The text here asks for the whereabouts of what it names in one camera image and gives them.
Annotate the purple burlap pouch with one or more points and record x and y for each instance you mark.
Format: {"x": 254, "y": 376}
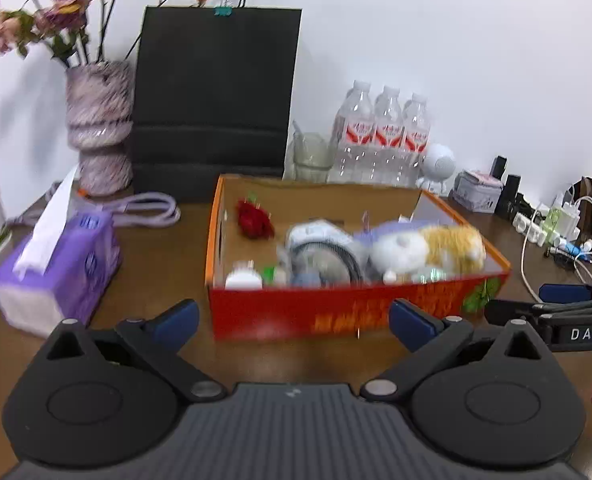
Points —
{"x": 376, "y": 234}

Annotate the clear water bottle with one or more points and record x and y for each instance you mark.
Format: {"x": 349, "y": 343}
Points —
{"x": 356, "y": 135}
{"x": 387, "y": 137}
{"x": 416, "y": 140}

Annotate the red cardboard box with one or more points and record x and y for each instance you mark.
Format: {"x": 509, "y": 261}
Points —
{"x": 276, "y": 310}

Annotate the black paper bag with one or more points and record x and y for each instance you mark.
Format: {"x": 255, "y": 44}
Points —
{"x": 216, "y": 95}

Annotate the grey tin box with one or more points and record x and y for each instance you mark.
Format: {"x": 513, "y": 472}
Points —
{"x": 476, "y": 192}

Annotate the green binder clip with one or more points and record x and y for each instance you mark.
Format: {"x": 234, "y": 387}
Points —
{"x": 223, "y": 8}

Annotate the small green bottle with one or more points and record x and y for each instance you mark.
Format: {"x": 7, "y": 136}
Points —
{"x": 553, "y": 219}

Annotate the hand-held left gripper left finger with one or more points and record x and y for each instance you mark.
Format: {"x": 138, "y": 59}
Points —
{"x": 176, "y": 327}

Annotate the black rectangular gadget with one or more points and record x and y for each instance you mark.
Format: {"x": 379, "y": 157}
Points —
{"x": 499, "y": 167}
{"x": 510, "y": 195}

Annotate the white charger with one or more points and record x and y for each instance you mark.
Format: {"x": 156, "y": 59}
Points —
{"x": 570, "y": 220}

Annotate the white astronaut speaker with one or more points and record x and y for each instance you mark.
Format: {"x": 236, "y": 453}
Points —
{"x": 438, "y": 165}

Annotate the glass cup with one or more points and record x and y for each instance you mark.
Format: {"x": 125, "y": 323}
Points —
{"x": 313, "y": 157}

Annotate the red rose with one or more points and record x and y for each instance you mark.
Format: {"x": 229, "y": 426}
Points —
{"x": 253, "y": 217}

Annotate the purple tissue pack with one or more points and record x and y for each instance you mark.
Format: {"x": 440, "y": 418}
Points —
{"x": 76, "y": 270}

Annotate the small white jar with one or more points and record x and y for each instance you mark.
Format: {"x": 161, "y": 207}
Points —
{"x": 243, "y": 277}

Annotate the white power strip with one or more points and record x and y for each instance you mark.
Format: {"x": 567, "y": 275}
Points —
{"x": 533, "y": 227}

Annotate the dried pink flowers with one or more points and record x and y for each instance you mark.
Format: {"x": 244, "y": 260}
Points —
{"x": 66, "y": 0}

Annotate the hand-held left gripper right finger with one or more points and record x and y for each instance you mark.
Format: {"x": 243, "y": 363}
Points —
{"x": 411, "y": 327}

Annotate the yellow and white plush toy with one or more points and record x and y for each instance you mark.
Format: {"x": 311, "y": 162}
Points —
{"x": 426, "y": 252}

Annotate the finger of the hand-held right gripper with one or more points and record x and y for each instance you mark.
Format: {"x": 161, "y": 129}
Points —
{"x": 566, "y": 293}
{"x": 508, "y": 314}

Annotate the purple ceramic vase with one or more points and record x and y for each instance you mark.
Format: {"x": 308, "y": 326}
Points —
{"x": 101, "y": 125}

